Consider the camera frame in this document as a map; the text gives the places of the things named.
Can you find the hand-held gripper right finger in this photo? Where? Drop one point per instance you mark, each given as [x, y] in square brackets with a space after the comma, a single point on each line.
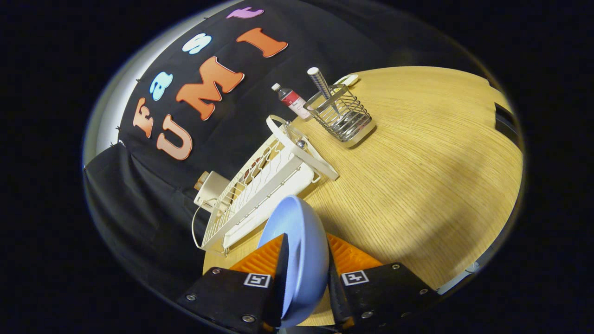
[385, 290]

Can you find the white toaster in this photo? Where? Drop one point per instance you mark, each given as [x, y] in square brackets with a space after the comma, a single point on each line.
[213, 185]

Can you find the toast slices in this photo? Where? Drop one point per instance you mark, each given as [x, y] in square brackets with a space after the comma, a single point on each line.
[202, 180]

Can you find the blue plate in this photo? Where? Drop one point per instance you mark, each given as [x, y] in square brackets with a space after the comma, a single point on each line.
[301, 241]

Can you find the clear bottle with red label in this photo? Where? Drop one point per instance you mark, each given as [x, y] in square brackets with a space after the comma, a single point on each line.
[291, 98]

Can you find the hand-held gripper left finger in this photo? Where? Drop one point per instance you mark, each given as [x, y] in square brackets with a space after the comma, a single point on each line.
[232, 294]

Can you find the white divided dish with beans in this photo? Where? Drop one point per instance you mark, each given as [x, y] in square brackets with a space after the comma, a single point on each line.
[348, 80]

